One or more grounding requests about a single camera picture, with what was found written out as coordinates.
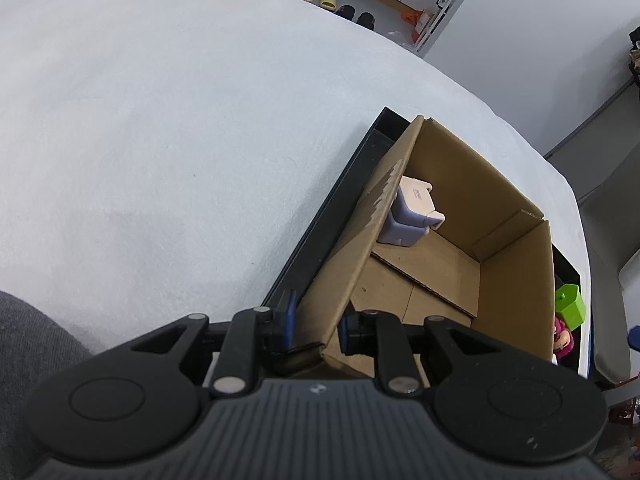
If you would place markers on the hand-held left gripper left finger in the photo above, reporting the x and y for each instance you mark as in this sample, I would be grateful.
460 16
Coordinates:
290 321

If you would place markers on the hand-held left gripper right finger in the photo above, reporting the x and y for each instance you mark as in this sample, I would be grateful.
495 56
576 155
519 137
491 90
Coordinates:
344 334

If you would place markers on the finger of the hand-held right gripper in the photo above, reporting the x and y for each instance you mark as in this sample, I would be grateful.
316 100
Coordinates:
635 337

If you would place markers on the black shallow tray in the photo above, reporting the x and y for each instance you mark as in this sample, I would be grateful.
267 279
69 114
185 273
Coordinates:
330 225

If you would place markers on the white lavender plastic toy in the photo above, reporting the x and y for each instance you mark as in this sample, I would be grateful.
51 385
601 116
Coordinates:
410 210

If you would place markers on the brown cardboard box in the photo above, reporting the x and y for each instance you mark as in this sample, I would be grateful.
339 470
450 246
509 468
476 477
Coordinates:
450 185

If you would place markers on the pink doll figure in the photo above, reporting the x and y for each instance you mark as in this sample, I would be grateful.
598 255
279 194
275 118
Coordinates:
562 337

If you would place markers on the green plastic block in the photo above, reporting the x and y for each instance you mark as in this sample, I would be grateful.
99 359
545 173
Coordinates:
570 305

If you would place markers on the white table cloth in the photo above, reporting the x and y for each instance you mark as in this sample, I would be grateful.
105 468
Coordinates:
175 135

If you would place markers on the person's grey trouser leg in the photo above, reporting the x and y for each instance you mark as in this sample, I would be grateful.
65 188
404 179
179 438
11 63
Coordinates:
35 370

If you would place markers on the dark clothes pile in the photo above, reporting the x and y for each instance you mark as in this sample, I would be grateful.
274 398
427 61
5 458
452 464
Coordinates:
635 55

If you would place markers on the orange plastic bag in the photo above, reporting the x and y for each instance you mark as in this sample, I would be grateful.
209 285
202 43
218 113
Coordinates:
412 16

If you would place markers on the white shelf rack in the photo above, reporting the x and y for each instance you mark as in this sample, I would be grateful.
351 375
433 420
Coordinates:
440 15

